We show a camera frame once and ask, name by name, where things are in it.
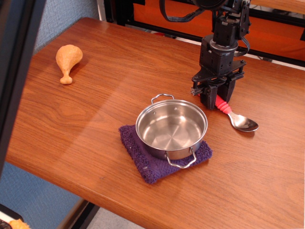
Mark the orange panel black frame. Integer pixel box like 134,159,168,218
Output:
104,0,305,67

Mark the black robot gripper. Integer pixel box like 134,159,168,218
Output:
191,34,246,110

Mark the orange object bottom corner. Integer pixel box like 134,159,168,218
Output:
9,219,30,229

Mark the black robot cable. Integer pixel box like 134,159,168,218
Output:
159,0,205,23

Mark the stainless steel pot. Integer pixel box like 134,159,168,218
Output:
135,94,208,169

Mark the toy chicken drumstick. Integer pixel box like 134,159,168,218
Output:
55,44,83,84

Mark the red handled metal spoon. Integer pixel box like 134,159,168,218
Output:
197,94,259,133

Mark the purple towel cloth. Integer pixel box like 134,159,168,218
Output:
119,125,213,184

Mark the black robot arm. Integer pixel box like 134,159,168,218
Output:
191,0,251,110

